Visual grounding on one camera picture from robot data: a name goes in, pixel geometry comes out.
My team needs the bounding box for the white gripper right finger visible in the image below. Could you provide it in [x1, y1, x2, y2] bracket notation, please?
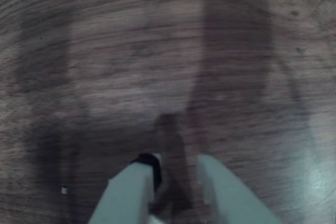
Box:
[196, 154, 284, 224]

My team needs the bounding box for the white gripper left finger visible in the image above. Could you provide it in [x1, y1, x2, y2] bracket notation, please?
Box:
[88, 152, 163, 224]

